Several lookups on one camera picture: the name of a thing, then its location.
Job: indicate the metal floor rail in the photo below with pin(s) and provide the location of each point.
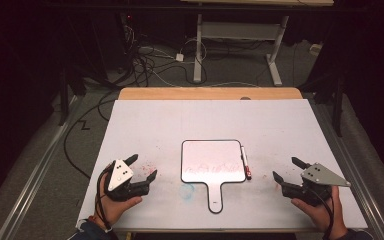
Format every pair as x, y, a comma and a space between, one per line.
36, 173
353, 173

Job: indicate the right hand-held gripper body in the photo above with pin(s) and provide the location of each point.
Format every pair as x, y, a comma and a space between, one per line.
320, 175

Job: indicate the white marker with red cap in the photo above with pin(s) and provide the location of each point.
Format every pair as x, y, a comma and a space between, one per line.
245, 160

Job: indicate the person's right hand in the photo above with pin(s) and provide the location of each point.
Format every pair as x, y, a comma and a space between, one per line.
323, 216

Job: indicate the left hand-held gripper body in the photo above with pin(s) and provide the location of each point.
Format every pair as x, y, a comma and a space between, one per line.
120, 175

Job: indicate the white metal frame desk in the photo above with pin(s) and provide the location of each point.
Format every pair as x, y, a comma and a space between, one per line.
240, 30

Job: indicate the person's left hand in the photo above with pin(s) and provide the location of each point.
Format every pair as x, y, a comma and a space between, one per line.
113, 210

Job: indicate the white power adapter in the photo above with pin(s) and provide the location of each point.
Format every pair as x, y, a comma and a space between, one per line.
179, 57

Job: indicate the dark device with red light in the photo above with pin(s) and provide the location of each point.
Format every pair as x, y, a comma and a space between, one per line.
128, 36

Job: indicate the white paddle whiteboard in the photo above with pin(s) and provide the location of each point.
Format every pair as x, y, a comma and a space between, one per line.
210, 156

